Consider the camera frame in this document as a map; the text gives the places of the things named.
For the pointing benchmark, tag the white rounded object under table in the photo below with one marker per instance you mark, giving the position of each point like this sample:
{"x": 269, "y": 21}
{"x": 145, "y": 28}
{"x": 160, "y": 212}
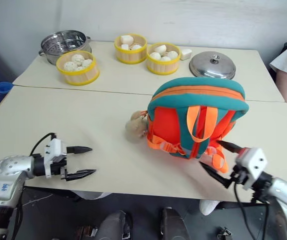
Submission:
{"x": 208, "y": 206}

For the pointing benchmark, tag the orange and teal backpack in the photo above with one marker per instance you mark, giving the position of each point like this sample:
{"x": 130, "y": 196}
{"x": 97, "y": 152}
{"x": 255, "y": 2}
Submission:
{"x": 178, "y": 120}

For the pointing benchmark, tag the small white box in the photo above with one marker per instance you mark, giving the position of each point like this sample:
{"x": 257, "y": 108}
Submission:
{"x": 186, "y": 54}

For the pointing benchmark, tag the stainless steel steamer pot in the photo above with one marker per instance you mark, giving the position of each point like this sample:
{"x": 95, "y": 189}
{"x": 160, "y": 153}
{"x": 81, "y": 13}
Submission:
{"x": 63, "y": 43}

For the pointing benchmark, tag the speckled white bun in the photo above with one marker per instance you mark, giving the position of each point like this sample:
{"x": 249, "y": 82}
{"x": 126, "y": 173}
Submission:
{"x": 87, "y": 62}
{"x": 77, "y": 58}
{"x": 69, "y": 66}

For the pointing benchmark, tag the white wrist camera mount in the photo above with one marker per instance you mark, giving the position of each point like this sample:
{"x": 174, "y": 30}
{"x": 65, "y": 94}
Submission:
{"x": 54, "y": 147}
{"x": 254, "y": 162}

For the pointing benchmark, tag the yellow-rimmed wooden steamer basket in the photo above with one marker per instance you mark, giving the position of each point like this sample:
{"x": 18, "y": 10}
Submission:
{"x": 162, "y": 67}
{"x": 79, "y": 75}
{"x": 131, "y": 55}

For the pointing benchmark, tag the beige plush toy pendant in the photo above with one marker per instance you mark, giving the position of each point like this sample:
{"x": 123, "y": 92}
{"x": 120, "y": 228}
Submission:
{"x": 133, "y": 128}

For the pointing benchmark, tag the stainless steel pot lid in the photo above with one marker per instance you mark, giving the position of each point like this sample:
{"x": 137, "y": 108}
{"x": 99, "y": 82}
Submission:
{"x": 212, "y": 65}

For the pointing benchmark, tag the white steamed bun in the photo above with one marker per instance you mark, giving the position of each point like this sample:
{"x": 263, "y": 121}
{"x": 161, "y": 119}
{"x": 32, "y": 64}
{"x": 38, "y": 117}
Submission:
{"x": 172, "y": 54}
{"x": 161, "y": 48}
{"x": 136, "y": 47}
{"x": 127, "y": 39}
{"x": 125, "y": 46}
{"x": 155, "y": 55}
{"x": 165, "y": 59}

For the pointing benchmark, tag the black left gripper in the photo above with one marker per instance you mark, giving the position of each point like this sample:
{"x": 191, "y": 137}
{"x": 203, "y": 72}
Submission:
{"x": 58, "y": 167}

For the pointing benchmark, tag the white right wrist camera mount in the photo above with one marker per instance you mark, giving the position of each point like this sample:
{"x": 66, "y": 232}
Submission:
{"x": 254, "y": 162}

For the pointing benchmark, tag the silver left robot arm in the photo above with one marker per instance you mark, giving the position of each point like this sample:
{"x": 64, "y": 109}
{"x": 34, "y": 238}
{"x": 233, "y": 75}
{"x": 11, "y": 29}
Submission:
{"x": 9, "y": 165}

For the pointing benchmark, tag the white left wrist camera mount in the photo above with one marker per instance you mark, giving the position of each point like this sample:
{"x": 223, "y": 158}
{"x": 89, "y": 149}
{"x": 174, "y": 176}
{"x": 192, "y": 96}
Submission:
{"x": 54, "y": 147}

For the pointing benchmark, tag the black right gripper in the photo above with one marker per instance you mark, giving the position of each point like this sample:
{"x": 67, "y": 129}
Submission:
{"x": 239, "y": 175}

